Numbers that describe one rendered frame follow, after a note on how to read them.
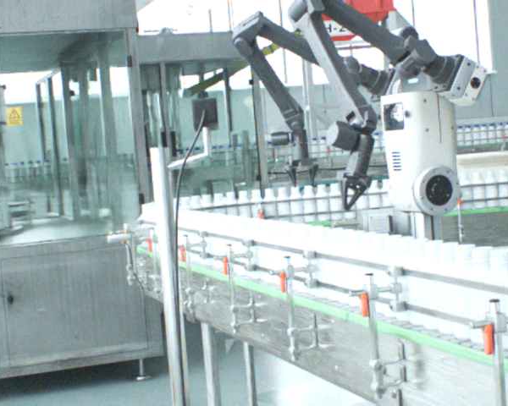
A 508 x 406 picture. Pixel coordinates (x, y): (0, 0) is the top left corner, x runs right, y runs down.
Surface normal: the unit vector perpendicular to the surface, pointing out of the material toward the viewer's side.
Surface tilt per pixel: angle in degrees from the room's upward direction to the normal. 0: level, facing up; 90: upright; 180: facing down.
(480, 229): 90
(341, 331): 90
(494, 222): 90
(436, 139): 101
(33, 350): 90
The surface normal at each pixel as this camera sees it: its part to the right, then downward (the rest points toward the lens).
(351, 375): -0.94, 0.09
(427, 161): 0.33, 0.21
